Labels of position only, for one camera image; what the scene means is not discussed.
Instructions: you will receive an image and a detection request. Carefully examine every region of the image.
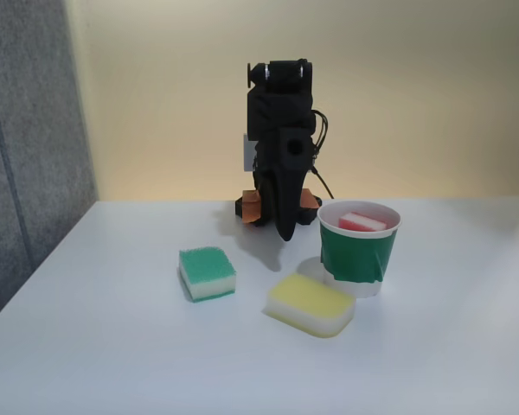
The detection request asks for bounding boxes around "red and white sponge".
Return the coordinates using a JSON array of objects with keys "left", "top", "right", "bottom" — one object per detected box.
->
[{"left": 337, "top": 210, "right": 388, "bottom": 234}]

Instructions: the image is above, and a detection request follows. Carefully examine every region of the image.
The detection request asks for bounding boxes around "white cup with green tape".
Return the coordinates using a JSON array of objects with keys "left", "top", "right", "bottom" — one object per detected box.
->
[{"left": 317, "top": 200, "right": 404, "bottom": 299}]

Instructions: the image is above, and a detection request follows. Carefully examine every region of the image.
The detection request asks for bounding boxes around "green and white sponge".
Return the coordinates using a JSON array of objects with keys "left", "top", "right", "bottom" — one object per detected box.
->
[{"left": 178, "top": 246, "right": 238, "bottom": 303}]

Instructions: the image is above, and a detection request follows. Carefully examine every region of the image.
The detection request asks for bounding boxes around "yellow and white sponge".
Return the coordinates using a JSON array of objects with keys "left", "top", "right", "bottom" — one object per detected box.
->
[{"left": 266, "top": 271, "right": 357, "bottom": 340}]

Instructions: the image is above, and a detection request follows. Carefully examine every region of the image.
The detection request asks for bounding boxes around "grey partition panel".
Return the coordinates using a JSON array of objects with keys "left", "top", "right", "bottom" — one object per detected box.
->
[{"left": 0, "top": 0, "right": 99, "bottom": 334}]

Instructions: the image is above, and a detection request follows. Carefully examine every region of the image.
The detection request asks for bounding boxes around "black power cable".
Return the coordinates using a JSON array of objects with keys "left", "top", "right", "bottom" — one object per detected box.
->
[{"left": 311, "top": 166, "right": 336, "bottom": 201}]

